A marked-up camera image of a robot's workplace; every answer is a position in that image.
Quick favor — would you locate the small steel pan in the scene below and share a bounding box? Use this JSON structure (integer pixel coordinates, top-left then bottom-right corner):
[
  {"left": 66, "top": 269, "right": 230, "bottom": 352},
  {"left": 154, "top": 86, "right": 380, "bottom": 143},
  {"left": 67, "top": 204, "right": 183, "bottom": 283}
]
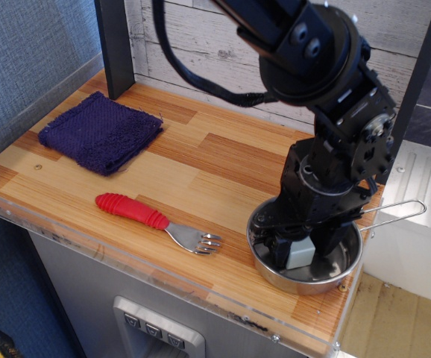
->
[{"left": 245, "top": 197, "right": 428, "bottom": 295}]

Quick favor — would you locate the black left post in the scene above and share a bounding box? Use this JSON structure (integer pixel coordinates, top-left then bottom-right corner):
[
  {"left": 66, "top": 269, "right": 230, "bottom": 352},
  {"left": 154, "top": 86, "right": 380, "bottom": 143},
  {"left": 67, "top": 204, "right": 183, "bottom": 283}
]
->
[{"left": 94, "top": 0, "right": 135, "bottom": 100}]

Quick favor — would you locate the grey square block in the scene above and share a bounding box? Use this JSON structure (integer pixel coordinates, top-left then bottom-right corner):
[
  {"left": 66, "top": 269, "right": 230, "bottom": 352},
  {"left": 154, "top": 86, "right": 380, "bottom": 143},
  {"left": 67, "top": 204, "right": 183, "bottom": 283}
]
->
[{"left": 286, "top": 237, "right": 315, "bottom": 270}]

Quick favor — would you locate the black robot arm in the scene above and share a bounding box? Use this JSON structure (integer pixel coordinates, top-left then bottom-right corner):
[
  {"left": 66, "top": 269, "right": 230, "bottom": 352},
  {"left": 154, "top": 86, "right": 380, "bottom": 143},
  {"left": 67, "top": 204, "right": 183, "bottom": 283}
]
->
[{"left": 219, "top": 1, "right": 395, "bottom": 269}]

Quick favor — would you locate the purple folded cloth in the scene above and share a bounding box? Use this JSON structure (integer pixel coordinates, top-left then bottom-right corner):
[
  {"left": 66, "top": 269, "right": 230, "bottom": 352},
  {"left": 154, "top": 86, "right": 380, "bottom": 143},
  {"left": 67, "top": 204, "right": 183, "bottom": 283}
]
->
[{"left": 38, "top": 92, "right": 163, "bottom": 176}]

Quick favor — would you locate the red handled metal fork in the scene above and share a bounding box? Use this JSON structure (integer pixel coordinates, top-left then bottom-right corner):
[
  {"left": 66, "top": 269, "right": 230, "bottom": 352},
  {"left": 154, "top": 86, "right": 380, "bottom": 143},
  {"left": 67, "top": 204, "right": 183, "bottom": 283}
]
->
[{"left": 95, "top": 193, "right": 221, "bottom": 255}]

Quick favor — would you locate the black right post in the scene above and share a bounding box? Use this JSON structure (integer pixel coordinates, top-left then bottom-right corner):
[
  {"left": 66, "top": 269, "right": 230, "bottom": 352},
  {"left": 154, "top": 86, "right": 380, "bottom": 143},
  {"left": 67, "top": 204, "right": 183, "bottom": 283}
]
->
[{"left": 373, "top": 0, "right": 431, "bottom": 186}]

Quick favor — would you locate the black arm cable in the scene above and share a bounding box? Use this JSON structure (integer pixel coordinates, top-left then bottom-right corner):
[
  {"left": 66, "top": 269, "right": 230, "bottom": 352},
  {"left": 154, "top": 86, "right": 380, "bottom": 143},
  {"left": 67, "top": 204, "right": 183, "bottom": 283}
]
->
[{"left": 151, "top": 0, "right": 276, "bottom": 107}]

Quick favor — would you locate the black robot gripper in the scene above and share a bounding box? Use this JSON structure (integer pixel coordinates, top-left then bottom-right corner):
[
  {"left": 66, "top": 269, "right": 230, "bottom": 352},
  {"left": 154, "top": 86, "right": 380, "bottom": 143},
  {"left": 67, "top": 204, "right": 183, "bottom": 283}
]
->
[{"left": 255, "top": 139, "right": 377, "bottom": 268}]

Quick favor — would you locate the black post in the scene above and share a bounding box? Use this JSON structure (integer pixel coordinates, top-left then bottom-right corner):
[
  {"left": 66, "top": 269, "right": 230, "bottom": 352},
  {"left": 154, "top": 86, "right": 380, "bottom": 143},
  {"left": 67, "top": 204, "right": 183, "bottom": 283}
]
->
[
  {"left": 94, "top": 0, "right": 135, "bottom": 100},
  {"left": 373, "top": 0, "right": 431, "bottom": 186}
]

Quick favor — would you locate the silver button panel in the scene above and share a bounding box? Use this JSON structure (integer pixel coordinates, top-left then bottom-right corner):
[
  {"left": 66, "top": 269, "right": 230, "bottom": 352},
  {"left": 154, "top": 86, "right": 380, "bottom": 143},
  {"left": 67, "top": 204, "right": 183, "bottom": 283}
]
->
[{"left": 113, "top": 296, "right": 206, "bottom": 357}]

